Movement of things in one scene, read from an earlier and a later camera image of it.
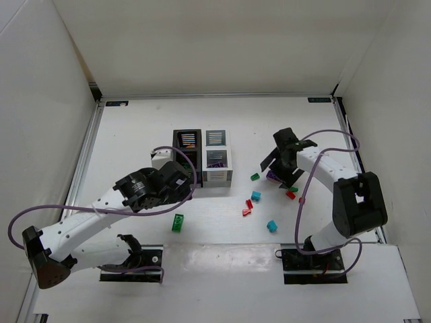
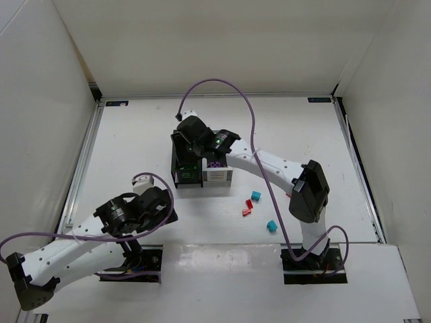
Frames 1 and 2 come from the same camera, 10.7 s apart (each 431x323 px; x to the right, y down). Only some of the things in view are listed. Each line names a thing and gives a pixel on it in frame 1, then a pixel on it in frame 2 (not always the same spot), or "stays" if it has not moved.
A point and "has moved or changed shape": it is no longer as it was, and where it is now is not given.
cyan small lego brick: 256,196 stays
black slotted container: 190,141 stays
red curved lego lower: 246,211 stays
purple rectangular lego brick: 273,177 has moved or changed shape
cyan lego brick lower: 272,226 stays
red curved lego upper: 249,204 stays
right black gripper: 281,165 to 182,148
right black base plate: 324,266 stays
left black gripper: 185,178 to 161,208
